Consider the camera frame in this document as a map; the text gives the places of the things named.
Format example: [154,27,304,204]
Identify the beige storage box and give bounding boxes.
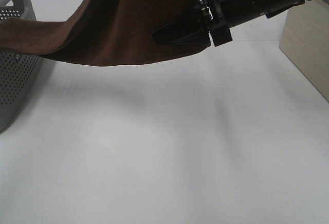
[279,0,328,100]

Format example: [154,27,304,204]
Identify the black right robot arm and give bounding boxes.
[153,0,312,46]

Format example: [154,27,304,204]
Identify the brown towel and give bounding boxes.
[1,0,209,66]

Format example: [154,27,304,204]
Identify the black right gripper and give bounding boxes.
[153,0,269,46]

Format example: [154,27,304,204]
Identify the grey perforated plastic basket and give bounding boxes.
[1,0,44,132]

